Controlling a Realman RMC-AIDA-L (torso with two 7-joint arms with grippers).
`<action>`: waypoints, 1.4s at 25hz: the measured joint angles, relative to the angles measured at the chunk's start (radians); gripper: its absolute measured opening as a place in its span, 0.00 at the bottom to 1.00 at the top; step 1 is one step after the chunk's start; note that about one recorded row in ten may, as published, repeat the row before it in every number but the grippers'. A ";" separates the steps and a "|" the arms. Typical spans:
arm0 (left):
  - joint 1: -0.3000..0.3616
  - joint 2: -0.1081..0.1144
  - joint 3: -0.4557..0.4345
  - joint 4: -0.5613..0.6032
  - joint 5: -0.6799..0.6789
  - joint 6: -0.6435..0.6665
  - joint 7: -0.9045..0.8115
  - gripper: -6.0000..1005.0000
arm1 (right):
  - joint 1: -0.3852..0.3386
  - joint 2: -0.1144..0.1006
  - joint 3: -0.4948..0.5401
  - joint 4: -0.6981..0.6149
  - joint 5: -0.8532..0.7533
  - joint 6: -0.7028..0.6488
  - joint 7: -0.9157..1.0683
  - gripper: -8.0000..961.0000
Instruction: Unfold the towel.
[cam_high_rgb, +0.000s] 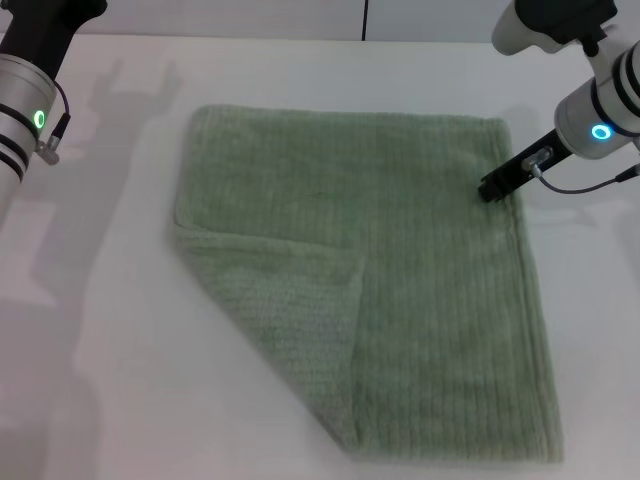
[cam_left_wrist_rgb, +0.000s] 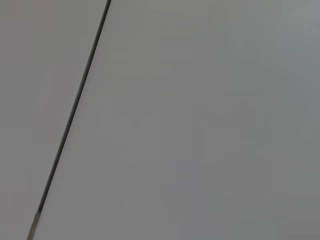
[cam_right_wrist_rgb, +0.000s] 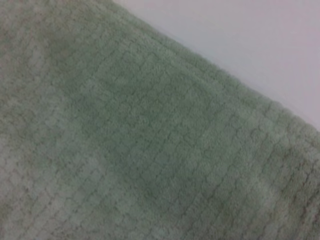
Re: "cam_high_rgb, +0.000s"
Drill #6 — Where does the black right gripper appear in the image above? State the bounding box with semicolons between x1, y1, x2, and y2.
478;128;572;204

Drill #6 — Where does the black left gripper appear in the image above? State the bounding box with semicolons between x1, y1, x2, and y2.
0;0;109;82

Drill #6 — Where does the green ribbed towel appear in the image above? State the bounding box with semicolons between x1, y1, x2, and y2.
172;103;566;464

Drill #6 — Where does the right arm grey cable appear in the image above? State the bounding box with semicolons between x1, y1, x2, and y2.
521;146;640;194

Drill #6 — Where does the right wrist camera housing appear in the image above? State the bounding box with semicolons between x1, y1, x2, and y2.
491;0;619;57

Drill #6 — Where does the left arm grey cable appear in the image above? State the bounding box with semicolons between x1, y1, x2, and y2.
34;79;72;165

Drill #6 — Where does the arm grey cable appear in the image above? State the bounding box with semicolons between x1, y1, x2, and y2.
34;79;72;165
521;146;640;194

